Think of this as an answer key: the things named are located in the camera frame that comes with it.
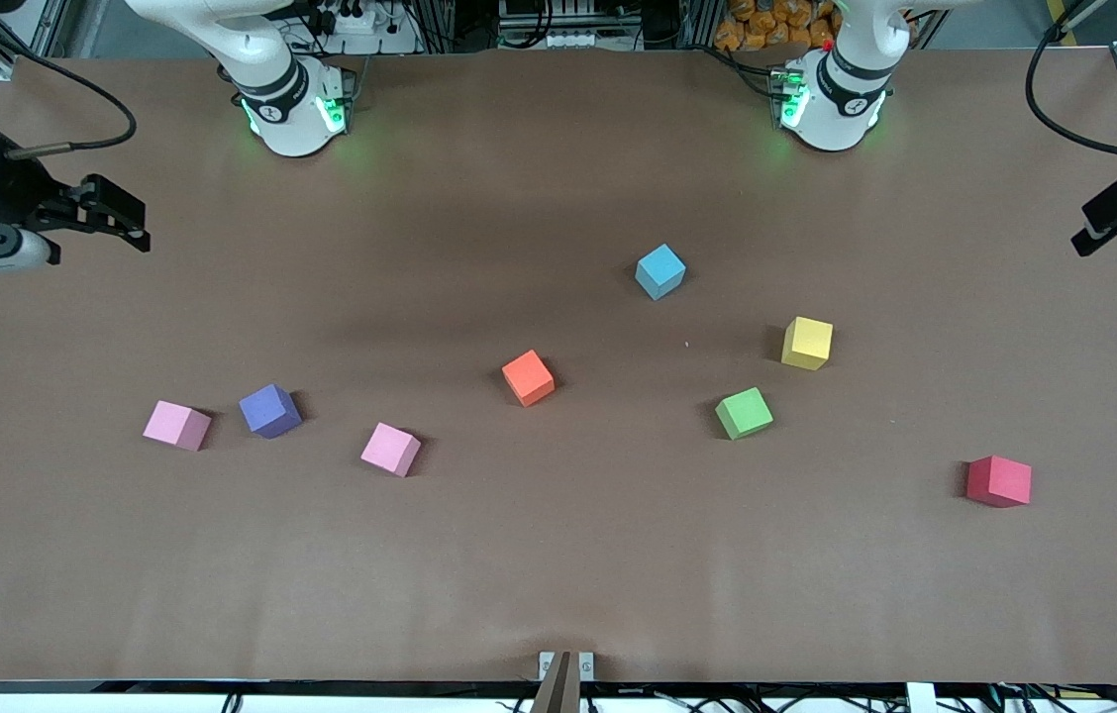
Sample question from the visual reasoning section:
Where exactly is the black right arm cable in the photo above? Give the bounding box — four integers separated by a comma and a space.
0, 48, 138, 161

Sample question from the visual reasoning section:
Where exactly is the orange snack bag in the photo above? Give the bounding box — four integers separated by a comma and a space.
714, 0, 837, 52

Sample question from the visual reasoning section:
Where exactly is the black cable bundle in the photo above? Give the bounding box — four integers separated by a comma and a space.
598, 665, 1117, 713

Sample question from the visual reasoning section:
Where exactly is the blue foam cube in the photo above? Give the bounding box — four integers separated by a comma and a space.
635, 244, 687, 301

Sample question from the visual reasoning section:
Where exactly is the pink foam cube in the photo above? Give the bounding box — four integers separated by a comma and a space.
143, 400, 213, 453
360, 422, 422, 478

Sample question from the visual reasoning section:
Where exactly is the orange foam cube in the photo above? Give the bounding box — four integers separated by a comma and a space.
501, 350, 557, 408

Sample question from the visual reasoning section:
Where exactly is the purple foam cube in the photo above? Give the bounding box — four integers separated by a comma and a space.
239, 383, 303, 440

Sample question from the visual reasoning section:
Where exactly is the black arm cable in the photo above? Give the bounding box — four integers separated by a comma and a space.
0, 48, 138, 161
1024, 0, 1117, 169

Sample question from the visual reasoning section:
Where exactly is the white power strip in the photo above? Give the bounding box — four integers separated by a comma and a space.
316, 0, 391, 37

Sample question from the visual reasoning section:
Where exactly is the green foam cube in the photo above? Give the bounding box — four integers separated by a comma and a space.
714, 386, 775, 442

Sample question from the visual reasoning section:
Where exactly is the grey equipment rack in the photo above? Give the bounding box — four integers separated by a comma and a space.
499, 0, 644, 51

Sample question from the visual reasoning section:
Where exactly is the yellow foam cube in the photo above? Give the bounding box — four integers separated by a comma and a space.
781, 316, 834, 372

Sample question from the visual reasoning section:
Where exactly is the red foam cube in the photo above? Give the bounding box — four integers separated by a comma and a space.
965, 455, 1033, 509

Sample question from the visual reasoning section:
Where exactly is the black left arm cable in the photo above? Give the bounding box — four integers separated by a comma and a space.
1024, 0, 1117, 169

